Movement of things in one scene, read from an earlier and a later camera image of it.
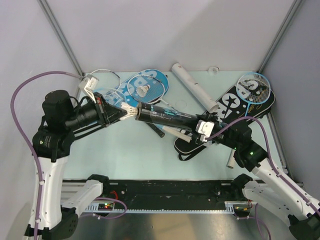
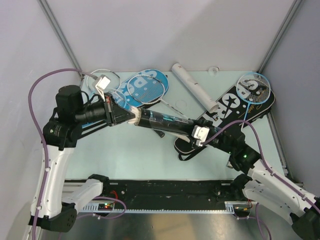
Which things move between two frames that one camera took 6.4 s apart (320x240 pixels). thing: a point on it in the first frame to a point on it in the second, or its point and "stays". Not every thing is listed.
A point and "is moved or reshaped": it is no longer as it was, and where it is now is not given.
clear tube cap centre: x=181 y=104 stays
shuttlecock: x=141 y=90 to x=137 y=112
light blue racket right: x=253 y=88 stays
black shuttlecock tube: x=147 y=111 is moved or reshaped
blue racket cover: x=147 y=86 stays
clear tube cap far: x=214 y=70 stays
